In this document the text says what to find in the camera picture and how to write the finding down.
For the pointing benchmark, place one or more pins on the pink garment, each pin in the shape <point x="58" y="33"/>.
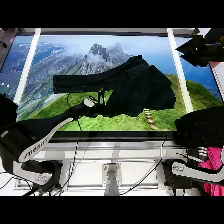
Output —
<point x="215" y="158"/>

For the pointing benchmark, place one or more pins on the black long-sleeved shirt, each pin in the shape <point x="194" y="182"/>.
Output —
<point x="140" y="88"/>

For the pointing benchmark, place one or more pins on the silver frame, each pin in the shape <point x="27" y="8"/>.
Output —
<point x="116" y="148"/>

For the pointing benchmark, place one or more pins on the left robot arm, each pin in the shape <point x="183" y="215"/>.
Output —
<point x="36" y="135"/>

